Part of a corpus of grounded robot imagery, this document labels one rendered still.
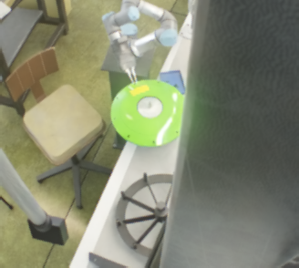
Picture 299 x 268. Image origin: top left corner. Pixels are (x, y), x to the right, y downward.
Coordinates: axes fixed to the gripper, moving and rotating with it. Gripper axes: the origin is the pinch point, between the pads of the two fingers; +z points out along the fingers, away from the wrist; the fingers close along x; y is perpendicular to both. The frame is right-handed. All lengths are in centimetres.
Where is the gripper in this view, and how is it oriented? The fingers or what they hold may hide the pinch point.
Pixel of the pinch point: (135, 82)
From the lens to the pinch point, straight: 173.7
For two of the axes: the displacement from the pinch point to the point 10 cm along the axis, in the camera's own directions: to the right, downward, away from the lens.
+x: -9.0, 3.7, -2.4
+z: 3.5, 9.3, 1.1
